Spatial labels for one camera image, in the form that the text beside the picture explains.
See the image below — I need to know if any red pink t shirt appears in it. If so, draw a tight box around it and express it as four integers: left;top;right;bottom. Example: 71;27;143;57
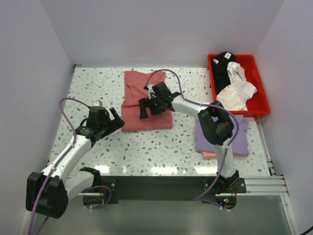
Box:
121;70;173;132

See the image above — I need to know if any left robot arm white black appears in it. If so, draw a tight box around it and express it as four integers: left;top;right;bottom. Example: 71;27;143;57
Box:
25;106;125;218

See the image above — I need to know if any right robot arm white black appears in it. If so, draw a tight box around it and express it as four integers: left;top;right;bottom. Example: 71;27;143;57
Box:
138;82;239;188

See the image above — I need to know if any black t shirt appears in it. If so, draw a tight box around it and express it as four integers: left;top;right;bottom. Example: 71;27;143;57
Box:
211;51;236;94

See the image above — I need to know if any folded salmon t shirt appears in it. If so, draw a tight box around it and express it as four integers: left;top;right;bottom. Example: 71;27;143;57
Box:
202;152;216;159

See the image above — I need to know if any white t shirt red logo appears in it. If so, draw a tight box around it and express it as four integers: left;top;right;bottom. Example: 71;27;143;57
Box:
217;62;257;111

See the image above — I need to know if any folded purple t shirt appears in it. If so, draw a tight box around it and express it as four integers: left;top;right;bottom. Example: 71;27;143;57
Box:
196;115;249;158

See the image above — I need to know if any red plastic bin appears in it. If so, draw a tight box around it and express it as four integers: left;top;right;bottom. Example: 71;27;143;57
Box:
207;53;271;116

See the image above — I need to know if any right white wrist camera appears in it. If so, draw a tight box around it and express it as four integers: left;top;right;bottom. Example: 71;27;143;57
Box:
144;84;157;99

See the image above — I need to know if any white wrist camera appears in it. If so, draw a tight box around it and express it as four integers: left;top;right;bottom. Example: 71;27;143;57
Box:
92;99;103;107
144;84;157;99

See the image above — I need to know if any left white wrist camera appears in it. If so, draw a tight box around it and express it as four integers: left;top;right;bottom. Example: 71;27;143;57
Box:
92;99;103;107

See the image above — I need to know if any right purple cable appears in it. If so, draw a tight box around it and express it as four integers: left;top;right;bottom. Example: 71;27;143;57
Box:
143;70;239;203

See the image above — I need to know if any purple cable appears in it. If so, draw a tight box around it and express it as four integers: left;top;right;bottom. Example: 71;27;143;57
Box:
143;70;239;203
26;97;112;235

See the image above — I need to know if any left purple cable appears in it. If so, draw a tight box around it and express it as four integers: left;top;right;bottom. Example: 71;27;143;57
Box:
26;97;112;235

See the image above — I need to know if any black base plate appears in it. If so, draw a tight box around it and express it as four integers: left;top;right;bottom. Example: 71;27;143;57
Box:
82;175;245;205

